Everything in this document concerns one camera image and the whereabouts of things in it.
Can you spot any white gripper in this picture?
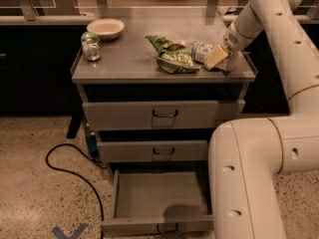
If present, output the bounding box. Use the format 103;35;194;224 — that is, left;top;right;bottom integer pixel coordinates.
204;20;253;71

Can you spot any clear blue-label plastic bottle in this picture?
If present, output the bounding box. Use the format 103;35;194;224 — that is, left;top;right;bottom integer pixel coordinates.
191;41;238;72

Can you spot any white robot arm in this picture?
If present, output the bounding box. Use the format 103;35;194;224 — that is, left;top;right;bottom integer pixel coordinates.
208;0;319;239

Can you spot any grey metal drawer cabinet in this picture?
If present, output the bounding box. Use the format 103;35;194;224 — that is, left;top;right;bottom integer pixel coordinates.
72;8;255;172

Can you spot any middle grey drawer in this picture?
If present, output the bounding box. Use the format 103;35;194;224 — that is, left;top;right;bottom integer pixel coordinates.
98;140;208;162

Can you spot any grey drawer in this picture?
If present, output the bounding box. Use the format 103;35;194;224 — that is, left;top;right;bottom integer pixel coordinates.
98;140;208;162
101;167;213;236
83;101;245;130

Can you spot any top grey drawer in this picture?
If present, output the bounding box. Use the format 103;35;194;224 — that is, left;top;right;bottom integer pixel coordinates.
83;101;245;130

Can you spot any bottom grey drawer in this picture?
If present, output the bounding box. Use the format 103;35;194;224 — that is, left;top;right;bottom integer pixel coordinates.
101;167;213;236

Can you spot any green chip bag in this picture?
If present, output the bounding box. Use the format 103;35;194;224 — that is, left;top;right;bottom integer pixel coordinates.
146;36;201;74

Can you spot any cream ceramic bowl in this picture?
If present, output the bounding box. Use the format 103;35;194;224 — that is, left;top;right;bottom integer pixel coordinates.
87;19;125;42

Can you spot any green soda can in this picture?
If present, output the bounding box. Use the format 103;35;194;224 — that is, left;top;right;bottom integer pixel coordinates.
81;32;101;62

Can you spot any blue power box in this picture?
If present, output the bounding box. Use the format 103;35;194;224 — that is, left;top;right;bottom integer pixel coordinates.
86;135;99;158

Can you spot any black cable left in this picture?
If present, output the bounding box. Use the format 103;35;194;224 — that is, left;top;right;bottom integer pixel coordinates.
45;142;108;239

